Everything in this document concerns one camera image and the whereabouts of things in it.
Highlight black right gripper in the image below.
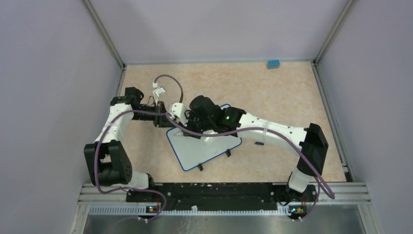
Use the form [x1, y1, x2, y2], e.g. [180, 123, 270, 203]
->
[178, 111, 214, 140]

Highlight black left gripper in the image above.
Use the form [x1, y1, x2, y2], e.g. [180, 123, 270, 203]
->
[132, 100, 178, 128]

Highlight blue framed whiteboard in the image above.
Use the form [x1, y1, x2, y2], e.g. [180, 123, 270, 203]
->
[166, 103, 243, 172]

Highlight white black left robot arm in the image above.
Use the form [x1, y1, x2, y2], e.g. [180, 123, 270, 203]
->
[84, 87, 172, 202]

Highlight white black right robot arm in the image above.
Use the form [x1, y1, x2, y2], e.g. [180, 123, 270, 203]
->
[177, 96, 332, 201]

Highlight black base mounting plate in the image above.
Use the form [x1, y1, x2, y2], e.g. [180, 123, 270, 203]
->
[126, 182, 316, 212]

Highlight blue toy brick block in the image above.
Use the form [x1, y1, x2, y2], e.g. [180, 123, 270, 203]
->
[266, 60, 281, 70]

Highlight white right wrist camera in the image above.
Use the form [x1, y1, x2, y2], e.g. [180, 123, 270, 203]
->
[169, 102, 188, 127]

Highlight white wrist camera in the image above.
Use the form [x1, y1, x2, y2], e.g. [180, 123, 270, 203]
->
[169, 102, 188, 127]
[152, 82, 166, 98]

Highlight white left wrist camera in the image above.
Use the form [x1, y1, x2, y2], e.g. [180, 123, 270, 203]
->
[152, 82, 166, 98]

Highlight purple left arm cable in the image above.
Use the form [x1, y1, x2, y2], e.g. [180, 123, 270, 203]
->
[94, 74, 185, 223]

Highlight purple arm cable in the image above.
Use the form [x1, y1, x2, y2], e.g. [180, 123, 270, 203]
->
[164, 111, 336, 221]
[94, 74, 185, 223]

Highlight white cable duct rail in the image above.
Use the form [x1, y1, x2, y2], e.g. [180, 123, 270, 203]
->
[89, 205, 291, 216]

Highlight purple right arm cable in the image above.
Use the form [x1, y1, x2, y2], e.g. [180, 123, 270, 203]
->
[164, 111, 336, 221]

